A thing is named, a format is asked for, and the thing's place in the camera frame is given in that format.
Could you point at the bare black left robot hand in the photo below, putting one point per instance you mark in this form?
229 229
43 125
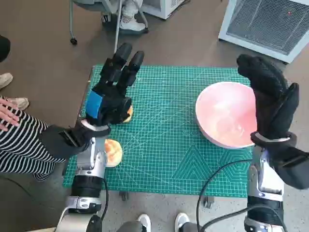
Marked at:
113 106

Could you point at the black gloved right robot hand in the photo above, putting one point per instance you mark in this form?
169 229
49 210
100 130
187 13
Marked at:
272 101

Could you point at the long braided toy bread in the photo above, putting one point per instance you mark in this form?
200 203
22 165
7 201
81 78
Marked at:
129 116

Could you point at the round scored toy bread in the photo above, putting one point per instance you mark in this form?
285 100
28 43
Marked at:
113 152

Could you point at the pink bowl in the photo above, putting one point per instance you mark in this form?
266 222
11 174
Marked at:
217 113

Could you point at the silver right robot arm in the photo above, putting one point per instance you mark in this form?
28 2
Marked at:
265 178

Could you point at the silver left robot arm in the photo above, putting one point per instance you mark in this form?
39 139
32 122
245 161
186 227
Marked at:
89 154

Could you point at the green cutting mat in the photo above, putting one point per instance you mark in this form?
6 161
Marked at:
157 120

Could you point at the grey metal-legged chair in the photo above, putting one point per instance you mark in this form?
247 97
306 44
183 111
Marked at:
73 41

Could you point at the white appliance with mesh grille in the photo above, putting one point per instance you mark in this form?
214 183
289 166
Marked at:
265 24

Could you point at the seated person in light clothing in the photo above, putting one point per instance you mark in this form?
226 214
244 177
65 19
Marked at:
130 24

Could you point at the black table caster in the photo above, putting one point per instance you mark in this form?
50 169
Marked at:
208 201
124 195

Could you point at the person in striped clothing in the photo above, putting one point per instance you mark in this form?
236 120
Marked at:
19 145

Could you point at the white glass-front cabinet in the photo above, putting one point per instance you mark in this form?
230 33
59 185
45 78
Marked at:
164 9

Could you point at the person in dark trousers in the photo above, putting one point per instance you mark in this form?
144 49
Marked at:
143 221

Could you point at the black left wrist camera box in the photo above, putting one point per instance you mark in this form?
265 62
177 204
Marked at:
55 142

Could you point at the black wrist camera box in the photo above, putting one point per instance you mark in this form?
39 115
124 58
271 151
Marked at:
292 169
55 142

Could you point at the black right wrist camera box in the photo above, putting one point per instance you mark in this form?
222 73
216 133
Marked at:
292 169

